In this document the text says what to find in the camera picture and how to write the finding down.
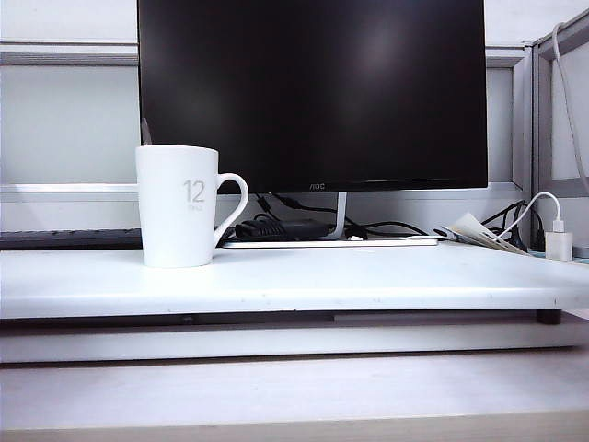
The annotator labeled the black power brick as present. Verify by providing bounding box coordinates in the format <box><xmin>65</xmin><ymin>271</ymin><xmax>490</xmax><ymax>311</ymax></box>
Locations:
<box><xmin>235</xmin><ymin>219</ymin><xmax>335</xmax><ymax>240</ymax></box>

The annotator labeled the silver monitor stand neck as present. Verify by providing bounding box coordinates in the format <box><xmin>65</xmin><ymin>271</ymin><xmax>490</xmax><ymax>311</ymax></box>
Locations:
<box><xmin>335</xmin><ymin>191</ymin><xmax>348</xmax><ymax>240</ymax></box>

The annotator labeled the white raised board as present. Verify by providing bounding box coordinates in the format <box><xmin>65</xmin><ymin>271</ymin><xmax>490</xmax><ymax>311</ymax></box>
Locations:
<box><xmin>0</xmin><ymin>241</ymin><xmax>589</xmax><ymax>321</ymax></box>

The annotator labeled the flat silver monitor base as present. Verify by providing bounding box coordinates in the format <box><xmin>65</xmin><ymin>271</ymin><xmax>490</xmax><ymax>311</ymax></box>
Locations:
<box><xmin>220</xmin><ymin>236</ymin><xmax>439</xmax><ymax>249</ymax></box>

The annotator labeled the white mug with 12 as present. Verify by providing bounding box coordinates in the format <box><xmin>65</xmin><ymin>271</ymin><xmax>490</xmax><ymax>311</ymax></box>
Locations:
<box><xmin>134</xmin><ymin>144</ymin><xmax>250</xmax><ymax>269</ymax></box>

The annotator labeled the white lower shelf board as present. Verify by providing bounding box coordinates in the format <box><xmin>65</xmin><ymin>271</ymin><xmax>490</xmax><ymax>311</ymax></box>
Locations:
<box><xmin>0</xmin><ymin>321</ymin><xmax>579</xmax><ymax>365</ymax></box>

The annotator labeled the black AOC monitor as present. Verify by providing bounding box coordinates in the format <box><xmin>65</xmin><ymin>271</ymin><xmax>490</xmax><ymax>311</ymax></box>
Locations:
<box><xmin>136</xmin><ymin>0</ymin><xmax>489</xmax><ymax>194</ymax></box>

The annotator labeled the printed white paper slip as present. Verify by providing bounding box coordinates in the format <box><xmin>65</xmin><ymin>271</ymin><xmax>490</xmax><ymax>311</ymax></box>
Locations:
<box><xmin>433</xmin><ymin>211</ymin><xmax>530</xmax><ymax>255</ymax></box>

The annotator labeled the black keyboard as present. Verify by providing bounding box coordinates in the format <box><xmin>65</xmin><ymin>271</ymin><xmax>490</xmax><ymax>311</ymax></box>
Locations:
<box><xmin>0</xmin><ymin>228</ymin><xmax>144</xmax><ymax>250</ymax></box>

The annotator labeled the white USB charger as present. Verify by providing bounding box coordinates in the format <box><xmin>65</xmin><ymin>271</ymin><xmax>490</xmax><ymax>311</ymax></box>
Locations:
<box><xmin>545</xmin><ymin>231</ymin><xmax>574</xmax><ymax>262</ymax></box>

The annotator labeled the black monitor power cable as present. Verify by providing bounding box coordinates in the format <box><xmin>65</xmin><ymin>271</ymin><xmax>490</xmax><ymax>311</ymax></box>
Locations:
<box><xmin>255</xmin><ymin>192</ymin><xmax>443</xmax><ymax>240</ymax></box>

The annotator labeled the black cable bundle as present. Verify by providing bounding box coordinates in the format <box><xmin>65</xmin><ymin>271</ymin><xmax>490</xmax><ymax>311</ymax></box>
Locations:
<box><xmin>480</xmin><ymin>200</ymin><xmax>542</xmax><ymax>248</ymax></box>

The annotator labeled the grey aluminium partition post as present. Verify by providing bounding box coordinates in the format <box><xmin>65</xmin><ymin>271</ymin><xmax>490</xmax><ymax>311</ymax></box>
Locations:
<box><xmin>524</xmin><ymin>36</ymin><xmax>553</xmax><ymax>250</ymax></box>

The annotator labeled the white USB cable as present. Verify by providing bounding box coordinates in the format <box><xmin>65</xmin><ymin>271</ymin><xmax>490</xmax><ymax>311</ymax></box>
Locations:
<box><xmin>492</xmin><ymin>192</ymin><xmax>565</xmax><ymax>240</ymax></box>

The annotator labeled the aluminium partition rail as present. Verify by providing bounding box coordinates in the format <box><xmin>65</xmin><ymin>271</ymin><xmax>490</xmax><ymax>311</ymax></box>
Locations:
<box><xmin>0</xmin><ymin>43</ymin><xmax>525</xmax><ymax>68</ymax></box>

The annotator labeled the translucent thick cable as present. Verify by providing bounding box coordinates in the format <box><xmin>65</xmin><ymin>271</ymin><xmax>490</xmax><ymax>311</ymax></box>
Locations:
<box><xmin>550</xmin><ymin>21</ymin><xmax>589</xmax><ymax>194</ymax></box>

